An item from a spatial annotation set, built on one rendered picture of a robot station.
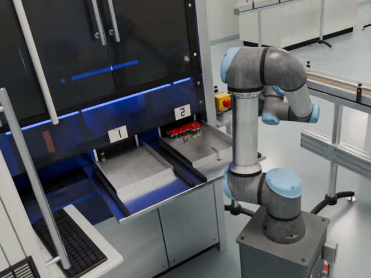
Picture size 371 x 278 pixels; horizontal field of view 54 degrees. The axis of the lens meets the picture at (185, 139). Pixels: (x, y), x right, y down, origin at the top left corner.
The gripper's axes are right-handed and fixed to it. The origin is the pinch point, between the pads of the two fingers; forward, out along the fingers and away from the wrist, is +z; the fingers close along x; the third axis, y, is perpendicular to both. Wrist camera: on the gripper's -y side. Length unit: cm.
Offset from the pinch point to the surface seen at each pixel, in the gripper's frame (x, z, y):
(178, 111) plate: 27.7, 11.1, 5.3
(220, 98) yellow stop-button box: 2.8, 10.9, 5.1
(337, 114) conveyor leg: -69, 8, -25
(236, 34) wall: -349, 466, 123
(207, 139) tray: 18.3, 8.3, -12.4
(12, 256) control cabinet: 110, -38, -19
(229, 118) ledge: -4.6, 20.0, -6.7
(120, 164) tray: 62, 16, -10
